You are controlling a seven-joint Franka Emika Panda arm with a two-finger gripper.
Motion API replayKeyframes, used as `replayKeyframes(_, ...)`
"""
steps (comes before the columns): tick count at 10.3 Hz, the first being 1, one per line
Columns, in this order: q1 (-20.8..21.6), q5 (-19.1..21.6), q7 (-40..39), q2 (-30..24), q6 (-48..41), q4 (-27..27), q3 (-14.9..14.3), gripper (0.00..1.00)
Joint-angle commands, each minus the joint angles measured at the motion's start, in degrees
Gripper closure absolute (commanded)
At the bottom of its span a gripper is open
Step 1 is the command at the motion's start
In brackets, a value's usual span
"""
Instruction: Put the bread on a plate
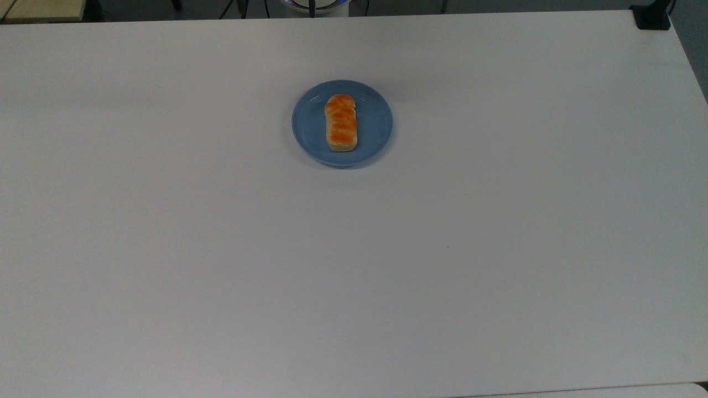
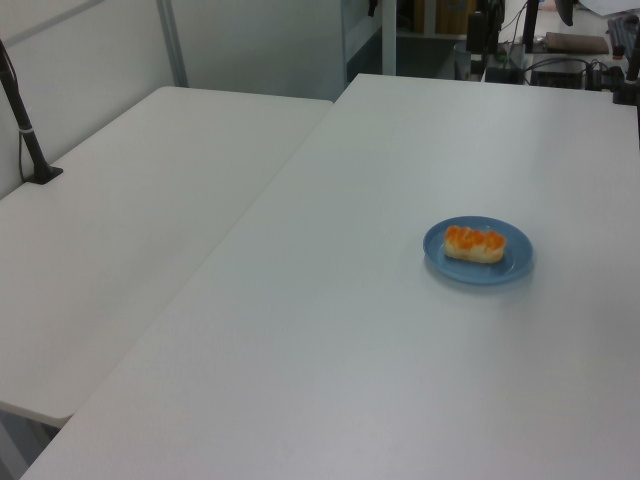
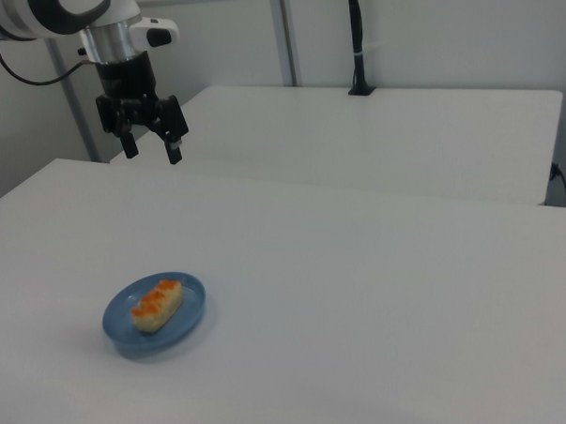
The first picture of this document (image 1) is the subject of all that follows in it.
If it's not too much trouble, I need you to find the orange braided bread loaf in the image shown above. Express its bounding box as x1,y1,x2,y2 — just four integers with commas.
324,93,358,153

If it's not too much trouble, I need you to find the blue round plate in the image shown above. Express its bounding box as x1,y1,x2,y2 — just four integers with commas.
291,80,394,169

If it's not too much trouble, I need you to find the light wooden side table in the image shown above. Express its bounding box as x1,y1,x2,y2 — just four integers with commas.
0,0,87,23

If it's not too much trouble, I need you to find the white adjoining table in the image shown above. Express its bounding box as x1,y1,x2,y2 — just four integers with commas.
459,383,708,398

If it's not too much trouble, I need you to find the white robot base blue ring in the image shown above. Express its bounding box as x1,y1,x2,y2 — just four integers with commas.
281,0,351,18

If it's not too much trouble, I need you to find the black table clamp mount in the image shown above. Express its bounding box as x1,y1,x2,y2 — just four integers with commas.
630,0,676,31

